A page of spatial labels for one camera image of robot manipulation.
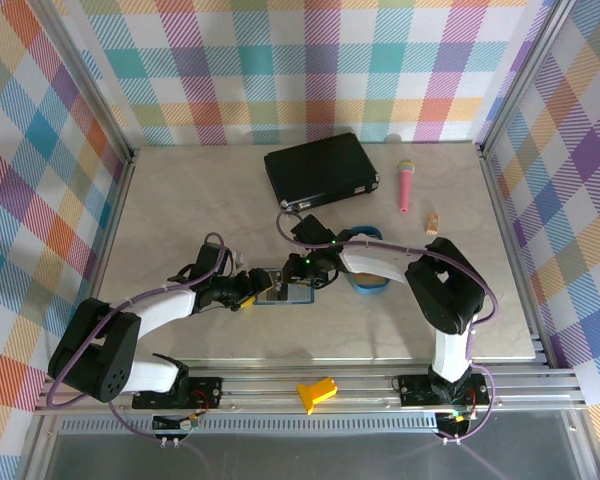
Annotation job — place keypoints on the small circuit board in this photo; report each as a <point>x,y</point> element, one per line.
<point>455,422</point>
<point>185,424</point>

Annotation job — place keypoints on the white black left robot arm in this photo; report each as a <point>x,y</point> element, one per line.
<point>165,305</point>

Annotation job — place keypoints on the black arm base board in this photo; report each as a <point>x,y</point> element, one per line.
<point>205,392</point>
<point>415,390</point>

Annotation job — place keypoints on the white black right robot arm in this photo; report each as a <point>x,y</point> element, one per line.
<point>375,260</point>

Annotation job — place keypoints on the perforated metal strip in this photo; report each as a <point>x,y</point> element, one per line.
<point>305,426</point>

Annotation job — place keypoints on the aluminium frame post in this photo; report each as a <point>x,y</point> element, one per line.
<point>87,90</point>
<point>525,75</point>

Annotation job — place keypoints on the black ribbed carrying case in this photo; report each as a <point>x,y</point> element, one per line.
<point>315,170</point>

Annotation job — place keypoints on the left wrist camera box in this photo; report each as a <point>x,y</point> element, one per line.
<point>239,257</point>

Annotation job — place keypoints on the aluminium side rail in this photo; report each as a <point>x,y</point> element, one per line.
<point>107,250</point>
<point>494,175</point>

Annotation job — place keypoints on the pink toy microphone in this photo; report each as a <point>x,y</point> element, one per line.
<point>406,187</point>

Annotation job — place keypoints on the yellow plastic bracket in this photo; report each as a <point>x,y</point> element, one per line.
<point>317,392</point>

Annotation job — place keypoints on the blue card holder wallet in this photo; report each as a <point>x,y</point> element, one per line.
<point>302,295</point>

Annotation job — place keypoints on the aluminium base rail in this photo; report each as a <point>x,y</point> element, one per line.
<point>260,395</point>

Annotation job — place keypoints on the blue oval card tray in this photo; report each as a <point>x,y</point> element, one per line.
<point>372,290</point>

